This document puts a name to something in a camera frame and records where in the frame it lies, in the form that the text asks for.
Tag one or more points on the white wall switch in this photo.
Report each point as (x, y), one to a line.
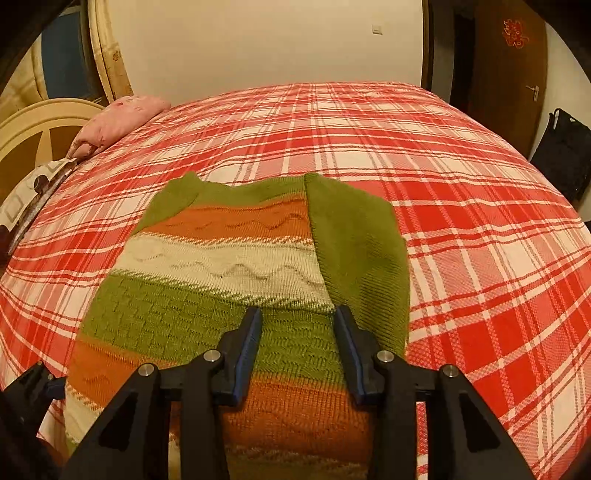
(377, 29)

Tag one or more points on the cream floral board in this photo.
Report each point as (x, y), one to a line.
(108, 50)

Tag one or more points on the red door decoration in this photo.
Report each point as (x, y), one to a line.
(514, 32)

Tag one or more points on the brown wooden door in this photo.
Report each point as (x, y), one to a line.
(503, 92)

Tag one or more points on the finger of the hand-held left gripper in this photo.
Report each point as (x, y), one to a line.
(44, 383)

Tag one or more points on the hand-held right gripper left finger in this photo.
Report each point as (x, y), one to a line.
(244, 350)

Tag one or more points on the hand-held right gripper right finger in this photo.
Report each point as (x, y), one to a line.
(351, 355)

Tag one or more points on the green orange striped knit sweater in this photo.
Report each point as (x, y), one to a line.
(207, 263)

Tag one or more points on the pink pillow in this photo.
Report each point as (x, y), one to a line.
(120, 117)

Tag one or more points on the cream wooden headboard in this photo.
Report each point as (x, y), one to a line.
(27, 129)

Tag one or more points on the printed white pillow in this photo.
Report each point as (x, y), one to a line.
(32, 194)

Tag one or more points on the black bag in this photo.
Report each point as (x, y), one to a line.
(563, 152)

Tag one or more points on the red plaid blanket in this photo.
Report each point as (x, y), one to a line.
(461, 207)

